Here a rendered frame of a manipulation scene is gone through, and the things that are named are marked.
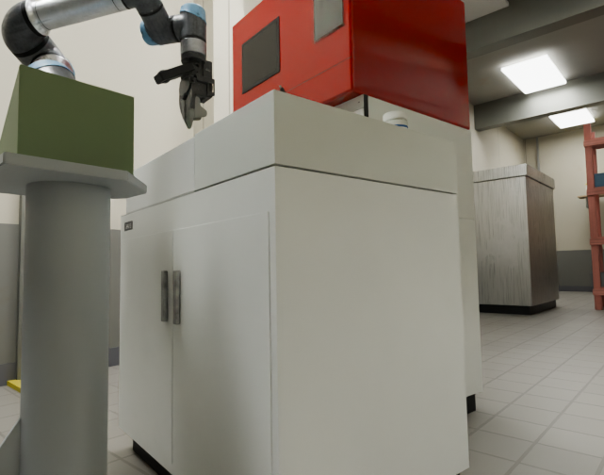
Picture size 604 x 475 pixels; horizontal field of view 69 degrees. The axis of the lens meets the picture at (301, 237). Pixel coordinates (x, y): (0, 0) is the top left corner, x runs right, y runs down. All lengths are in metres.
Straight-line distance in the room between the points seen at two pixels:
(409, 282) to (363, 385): 0.27
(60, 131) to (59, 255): 0.24
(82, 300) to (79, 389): 0.17
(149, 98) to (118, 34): 0.46
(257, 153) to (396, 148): 0.37
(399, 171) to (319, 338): 0.46
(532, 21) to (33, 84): 5.24
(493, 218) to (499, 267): 0.63
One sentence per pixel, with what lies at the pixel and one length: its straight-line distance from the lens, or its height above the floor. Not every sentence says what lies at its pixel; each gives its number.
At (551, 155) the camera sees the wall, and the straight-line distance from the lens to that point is 11.61.
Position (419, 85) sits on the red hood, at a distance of 1.89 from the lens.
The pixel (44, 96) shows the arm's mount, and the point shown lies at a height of 0.96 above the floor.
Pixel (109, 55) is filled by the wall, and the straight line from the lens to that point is 3.49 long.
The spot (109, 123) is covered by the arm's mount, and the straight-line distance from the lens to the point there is 1.04.
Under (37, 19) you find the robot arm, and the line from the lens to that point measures 1.54.
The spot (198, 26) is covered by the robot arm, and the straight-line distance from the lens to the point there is 1.43.
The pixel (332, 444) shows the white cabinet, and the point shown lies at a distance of 0.97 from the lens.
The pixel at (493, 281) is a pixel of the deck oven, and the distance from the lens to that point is 6.09.
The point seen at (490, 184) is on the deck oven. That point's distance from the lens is 6.16.
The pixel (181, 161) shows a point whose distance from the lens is 1.23.
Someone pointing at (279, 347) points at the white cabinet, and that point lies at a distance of 0.83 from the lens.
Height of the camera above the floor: 0.62
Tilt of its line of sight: 4 degrees up
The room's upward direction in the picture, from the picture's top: 1 degrees counter-clockwise
